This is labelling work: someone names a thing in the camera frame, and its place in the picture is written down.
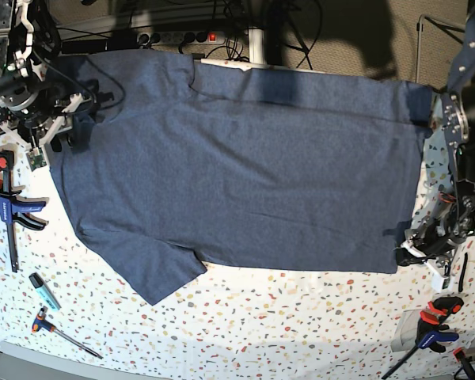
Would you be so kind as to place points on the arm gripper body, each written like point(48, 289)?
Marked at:
point(30, 130)
point(432, 247)

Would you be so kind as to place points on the blue T-shirt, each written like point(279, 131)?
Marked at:
point(237, 178)

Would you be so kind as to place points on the blue black bar clamp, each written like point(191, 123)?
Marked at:
point(13, 210)

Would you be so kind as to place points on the clear plastic bag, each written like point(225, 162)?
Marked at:
point(405, 333)

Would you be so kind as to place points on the white power strip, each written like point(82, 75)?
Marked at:
point(179, 37)

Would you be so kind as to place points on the teal highlighter marker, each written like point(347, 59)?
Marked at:
point(44, 292)

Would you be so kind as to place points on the terrazzo patterned tablecloth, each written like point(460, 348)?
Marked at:
point(211, 222)

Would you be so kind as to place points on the orange handled T screwdriver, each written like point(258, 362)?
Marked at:
point(42, 323)

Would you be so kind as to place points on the white table leg post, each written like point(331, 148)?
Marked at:
point(256, 46)

